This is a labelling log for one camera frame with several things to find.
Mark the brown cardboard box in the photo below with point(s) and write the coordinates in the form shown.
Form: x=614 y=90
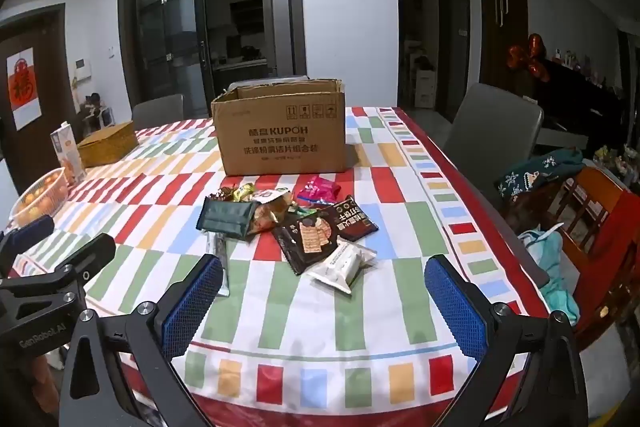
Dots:
x=280 y=142

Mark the yellow chips packet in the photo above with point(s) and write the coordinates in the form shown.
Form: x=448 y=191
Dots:
x=267 y=214

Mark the black packet with white print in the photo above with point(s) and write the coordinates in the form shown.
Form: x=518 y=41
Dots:
x=357 y=219

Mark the pile of oranges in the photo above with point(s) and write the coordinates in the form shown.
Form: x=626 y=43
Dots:
x=47 y=196

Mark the small white shelf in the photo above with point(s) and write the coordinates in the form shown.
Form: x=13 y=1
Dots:
x=97 y=112

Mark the white wall intercom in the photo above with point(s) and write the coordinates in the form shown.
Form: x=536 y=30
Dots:
x=83 y=69

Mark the teal cloth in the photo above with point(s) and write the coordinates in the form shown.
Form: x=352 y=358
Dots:
x=550 y=267

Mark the white plastic fruit basket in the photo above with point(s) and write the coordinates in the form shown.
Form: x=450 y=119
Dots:
x=30 y=212

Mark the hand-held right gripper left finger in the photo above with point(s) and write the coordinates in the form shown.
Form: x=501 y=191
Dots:
x=192 y=307

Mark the grey dining chair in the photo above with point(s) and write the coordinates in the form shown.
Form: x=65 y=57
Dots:
x=157 y=112
x=492 y=132

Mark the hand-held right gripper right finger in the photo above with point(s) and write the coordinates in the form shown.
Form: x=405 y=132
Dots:
x=457 y=312

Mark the glass sliding door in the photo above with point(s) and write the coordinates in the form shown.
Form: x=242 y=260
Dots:
x=165 y=17

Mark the colourful checked tablecloth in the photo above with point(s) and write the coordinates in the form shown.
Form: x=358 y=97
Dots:
x=350 y=332

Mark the red foil balloon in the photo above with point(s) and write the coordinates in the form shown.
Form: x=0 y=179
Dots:
x=525 y=57

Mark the green knitted garment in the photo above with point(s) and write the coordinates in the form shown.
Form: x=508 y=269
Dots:
x=540 y=172

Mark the dark brown door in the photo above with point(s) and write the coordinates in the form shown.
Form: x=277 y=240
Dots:
x=50 y=57

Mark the brown wardrobe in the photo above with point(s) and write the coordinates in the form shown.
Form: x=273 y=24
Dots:
x=502 y=22

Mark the silver stick packet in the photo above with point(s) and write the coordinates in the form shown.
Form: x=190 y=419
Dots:
x=221 y=267

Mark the white snack packet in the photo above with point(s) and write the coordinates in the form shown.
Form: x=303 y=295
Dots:
x=340 y=264

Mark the dark green snack packet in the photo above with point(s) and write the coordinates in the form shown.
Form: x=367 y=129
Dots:
x=225 y=217

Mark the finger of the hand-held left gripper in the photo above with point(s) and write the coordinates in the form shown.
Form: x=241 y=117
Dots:
x=30 y=228
x=92 y=252

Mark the white and orange drink carton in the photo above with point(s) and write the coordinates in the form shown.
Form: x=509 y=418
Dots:
x=67 y=152

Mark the dark sideboard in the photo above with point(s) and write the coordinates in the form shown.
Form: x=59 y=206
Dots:
x=580 y=102

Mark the black cookie packet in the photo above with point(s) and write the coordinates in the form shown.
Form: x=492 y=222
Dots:
x=310 y=239

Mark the gold candy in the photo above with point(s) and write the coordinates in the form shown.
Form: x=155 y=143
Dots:
x=220 y=196

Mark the orange wooden chair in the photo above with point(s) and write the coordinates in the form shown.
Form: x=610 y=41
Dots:
x=610 y=232

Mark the green candy packet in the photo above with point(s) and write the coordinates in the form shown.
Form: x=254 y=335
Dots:
x=242 y=193

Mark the red and white door poster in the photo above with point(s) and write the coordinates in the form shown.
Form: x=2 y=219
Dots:
x=24 y=89

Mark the pink snack packet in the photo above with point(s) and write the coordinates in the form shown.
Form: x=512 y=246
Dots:
x=317 y=189

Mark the woven straw basket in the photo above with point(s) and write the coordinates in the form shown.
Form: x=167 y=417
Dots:
x=107 y=146

